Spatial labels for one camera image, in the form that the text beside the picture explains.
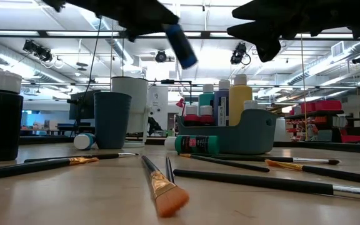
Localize red desk lamp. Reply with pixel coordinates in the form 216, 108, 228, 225
176, 97, 187, 117

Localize silver ventilation duct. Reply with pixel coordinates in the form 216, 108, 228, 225
0, 37, 78, 85
286, 40, 360, 87

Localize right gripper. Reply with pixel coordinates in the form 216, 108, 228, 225
226, 0, 360, 63

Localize large teal paint bottle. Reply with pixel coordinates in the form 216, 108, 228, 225
197, 83, 216, 119

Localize round black camera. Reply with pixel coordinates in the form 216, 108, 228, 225
154, 49, 169, 64

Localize red storage bins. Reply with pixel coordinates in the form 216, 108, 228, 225
299, 99, 343, 114

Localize black spotlight cluster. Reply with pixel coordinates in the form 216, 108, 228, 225
22, 39, 54, 63

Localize grey-blue plastic caddy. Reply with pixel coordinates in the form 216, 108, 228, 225
176, 108, 280, 156

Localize small dark blue paint bottle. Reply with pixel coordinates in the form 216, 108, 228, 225
162, 23, 199, 71

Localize small red paint bottle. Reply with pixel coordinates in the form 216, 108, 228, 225
198, 104, 214, 126
183, 104, 200, 127

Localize black brush silver ferrule dark tip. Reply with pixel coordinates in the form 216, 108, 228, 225
210, 154, 341, 166

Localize black computer monitor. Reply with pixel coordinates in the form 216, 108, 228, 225
68, 89, 95, 121

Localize thin black brush gold ferrule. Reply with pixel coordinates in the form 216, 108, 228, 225
165, 156, 176, 184

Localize thin black brush silver ferrule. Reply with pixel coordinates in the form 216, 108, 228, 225
22, 152, 140, 164

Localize large yellow paint bottle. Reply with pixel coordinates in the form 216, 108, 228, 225
228, 73, 254, 127

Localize small black paint bottle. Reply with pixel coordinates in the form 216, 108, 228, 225
0, 71, 24, 163

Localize white plastic pitcher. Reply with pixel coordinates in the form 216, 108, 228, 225
111, 76, 152, 149

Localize long black brush silver ferrule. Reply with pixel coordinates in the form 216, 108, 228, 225
172, 168, 360, 199

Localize small green paint bottle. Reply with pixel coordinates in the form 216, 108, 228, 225
164, 134, 221, 155

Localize small white-capped paint bottle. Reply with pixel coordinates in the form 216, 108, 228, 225
242, 99, 260, 111

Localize thin black hanging cable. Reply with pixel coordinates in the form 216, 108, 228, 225
73, 17, 103, 138

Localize small light blue paint bottle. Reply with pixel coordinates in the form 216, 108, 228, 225
72, 132, 98, 151

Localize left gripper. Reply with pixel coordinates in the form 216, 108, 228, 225
41, 0, 180, 43

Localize wide orange-bristle brush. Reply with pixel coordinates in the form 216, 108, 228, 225
140, 154, 191, 219

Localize yellow extension cord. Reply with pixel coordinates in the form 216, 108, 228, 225
300, 33, 308, 142

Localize red storage bin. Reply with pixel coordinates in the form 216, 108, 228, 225
340, 134, 360, 144

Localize black camera with cable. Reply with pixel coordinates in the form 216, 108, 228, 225
229, 41, 252, 66

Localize white air vent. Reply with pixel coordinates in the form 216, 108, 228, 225
331, 41, 346, 58

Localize dark blue plastic cup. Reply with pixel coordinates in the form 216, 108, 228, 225
92, 91, 133, 150

